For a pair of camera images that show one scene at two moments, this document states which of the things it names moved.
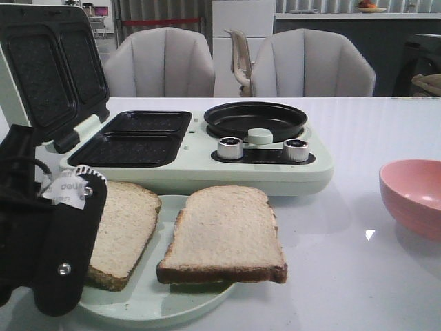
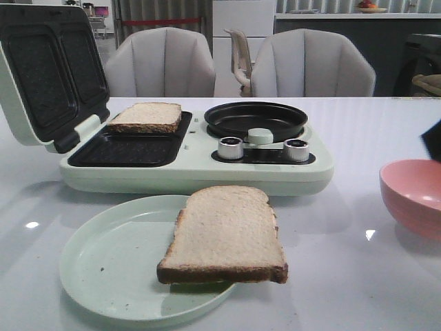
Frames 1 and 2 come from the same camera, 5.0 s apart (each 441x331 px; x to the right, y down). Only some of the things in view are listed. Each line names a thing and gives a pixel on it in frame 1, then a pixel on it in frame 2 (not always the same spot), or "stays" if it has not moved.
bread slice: [127, 219] to [145, 117]
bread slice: [223, 233] stays
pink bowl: [411, 189] stays
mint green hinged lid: [52, 78] stays
